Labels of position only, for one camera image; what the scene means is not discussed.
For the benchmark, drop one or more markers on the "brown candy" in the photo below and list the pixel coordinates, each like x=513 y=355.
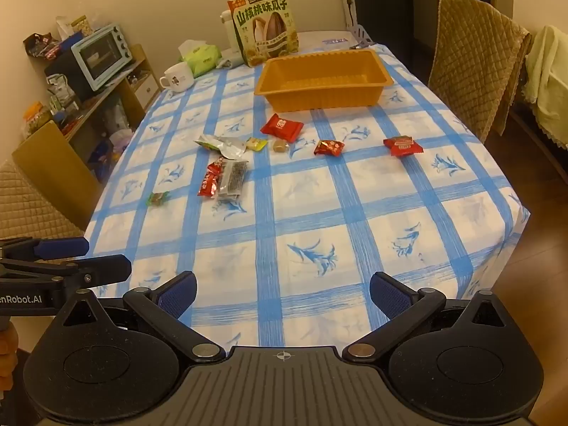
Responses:
x=278 y=145

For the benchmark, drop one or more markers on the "black microwave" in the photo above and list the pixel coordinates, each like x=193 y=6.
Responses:
x=62 y=73

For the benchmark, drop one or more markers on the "green silver snack packet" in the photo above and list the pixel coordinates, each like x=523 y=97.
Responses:
x=220 y=145

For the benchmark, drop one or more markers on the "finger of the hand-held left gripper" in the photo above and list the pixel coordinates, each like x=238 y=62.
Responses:
x=62 y=247
x=106 y=268

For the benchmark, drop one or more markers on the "pale yellow cloth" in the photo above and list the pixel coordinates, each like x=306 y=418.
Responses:
x=548 y=80

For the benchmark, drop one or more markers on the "black power plug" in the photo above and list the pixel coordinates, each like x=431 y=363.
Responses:
x=350 y=2

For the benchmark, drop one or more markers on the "white mug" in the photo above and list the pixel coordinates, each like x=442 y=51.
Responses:
x=176 y=77

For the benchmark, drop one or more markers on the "white green snack bags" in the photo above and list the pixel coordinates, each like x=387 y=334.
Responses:
x=61 y=91

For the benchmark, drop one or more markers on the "red labelled snack packet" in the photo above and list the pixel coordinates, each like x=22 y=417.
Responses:
x=403 y=147

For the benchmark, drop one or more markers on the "clear dark snack packet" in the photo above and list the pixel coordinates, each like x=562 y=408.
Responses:
x=232 y=179

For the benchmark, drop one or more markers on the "grey phone stand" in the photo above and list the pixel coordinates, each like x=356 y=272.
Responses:
x=360 y=35

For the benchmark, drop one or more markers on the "dark snack bags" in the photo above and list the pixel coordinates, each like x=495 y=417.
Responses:
x=41 y=44

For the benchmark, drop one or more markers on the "small green candy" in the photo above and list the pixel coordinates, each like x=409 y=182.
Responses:
x=158 y=198

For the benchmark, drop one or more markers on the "person's left hand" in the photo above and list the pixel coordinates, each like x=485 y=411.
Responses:
x=6 y=364

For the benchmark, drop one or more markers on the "jar of nuts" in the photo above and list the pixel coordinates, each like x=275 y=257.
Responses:
x=82 y=25

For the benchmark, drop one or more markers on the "yellow green candy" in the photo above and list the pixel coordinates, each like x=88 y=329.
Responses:
x=256 y=143

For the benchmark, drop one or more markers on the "clear plastic box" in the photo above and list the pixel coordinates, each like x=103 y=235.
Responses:
x=338 y=41

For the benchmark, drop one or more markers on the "red foil snack packet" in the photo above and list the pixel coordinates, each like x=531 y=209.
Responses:
x=329 y=147

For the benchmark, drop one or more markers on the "wooden shelf unit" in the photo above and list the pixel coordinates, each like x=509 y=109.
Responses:
x=102 y=97

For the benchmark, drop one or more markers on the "blue checked tablecloth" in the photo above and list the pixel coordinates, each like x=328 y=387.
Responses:
x=310 y=213

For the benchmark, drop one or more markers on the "red square snack packet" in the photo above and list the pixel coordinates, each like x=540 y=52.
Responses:
x=282 y=127

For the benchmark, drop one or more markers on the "long red snack packet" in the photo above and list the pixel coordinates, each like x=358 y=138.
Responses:
x=210 y=180

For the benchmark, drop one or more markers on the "wooden chair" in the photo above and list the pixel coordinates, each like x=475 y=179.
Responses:
x=57 y=164

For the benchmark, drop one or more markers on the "white bottle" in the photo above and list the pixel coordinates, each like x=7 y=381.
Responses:
x=230 y=31

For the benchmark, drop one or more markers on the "chair with quilted cover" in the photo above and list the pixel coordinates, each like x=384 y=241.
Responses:
x=31 y=208
x=475 y=62

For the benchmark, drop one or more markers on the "small white drawer box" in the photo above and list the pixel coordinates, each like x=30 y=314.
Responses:
x=146 y=91

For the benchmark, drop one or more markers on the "grey cloth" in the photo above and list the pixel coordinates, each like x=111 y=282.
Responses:
x=230 y=60

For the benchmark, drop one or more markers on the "large sunflower seed bag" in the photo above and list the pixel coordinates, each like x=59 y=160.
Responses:
x=265 y=26

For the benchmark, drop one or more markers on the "orange plastic tray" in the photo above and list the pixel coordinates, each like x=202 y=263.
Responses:
x=319 y=75

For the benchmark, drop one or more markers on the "orange lid jar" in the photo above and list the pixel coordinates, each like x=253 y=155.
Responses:
x=36 y=120

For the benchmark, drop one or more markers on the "light blue toaster oven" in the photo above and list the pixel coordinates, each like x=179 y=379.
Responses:
x=101 y=57

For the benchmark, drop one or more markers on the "green tissue pack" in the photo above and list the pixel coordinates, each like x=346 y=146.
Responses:
x=200 y=58

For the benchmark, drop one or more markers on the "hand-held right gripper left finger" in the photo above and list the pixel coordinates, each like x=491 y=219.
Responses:
x=177 y=296

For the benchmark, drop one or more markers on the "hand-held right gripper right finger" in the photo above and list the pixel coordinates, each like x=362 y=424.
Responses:
x=389 y=296

